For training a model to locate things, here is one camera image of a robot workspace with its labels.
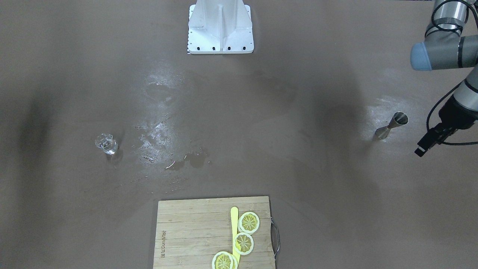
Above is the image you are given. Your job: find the yellow plastic knife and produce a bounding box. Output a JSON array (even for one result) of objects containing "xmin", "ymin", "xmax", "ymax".
[{"xmin": 230, "ymin": 206, "xmax": 240, "ymax": 269}]

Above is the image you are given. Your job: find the lemon slice upper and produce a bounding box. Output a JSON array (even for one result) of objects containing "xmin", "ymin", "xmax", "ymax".
[{"xmin": 238, "ymin": 211, "xmax": 261, "ymax": 235}]

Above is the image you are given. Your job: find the lemon slice lower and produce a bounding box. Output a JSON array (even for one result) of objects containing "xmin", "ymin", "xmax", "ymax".
[{"xmin": 211, "ymin": 251, "xmax": 238, "ymax": 269}]

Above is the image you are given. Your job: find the lemon slice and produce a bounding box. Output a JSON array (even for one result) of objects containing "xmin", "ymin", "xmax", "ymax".
[
  {"xmin": 233, "ymin": 232, "xmax": 255, "ymax": 256},
  {"xmin": 238, "ymin": 211, "xmax": 261, "ymax": 235},
  {"xmin": 211, "ymin": 251, "xmax": 238, "ymax": 269}
]

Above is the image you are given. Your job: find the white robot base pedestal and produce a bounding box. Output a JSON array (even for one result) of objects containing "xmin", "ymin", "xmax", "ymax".
[{"xmin": 187, "ymin": 0, "xmax": 254, "ymax": 55}]

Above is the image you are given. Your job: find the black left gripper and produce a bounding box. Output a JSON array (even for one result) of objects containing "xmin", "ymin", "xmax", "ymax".
[{"xmin": 414, "ymin": 125, "xmax": 458, "ymax": 157}]

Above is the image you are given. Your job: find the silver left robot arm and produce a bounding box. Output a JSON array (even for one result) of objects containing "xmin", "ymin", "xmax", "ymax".
[{"xmin": 410, "ymin": 0, "xmax": 478, "ymax": 157}]

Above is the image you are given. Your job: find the bamboo cutting board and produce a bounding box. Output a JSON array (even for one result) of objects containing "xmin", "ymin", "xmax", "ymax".
[{"xmin": 151, "ymin": 196, "xmax": 276, "ymax": 269}]

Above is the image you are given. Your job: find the lemon slice middle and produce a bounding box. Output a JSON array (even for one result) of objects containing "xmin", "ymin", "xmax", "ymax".
[{"xmin": 233, "ymin": 232, "xmax": 255, "ymax": 256}]

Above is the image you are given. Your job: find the steel double jigger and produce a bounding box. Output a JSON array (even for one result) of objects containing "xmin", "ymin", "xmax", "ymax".
[{"xmin": 374, "ymin": 112, "xmax": 409, "ymax": 140}]

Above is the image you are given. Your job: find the clear glass measuring cup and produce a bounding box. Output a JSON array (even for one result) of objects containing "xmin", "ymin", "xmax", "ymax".
[{"xmin": 94, "ymin": 133, "xmax": 118, "ymax": 155}]

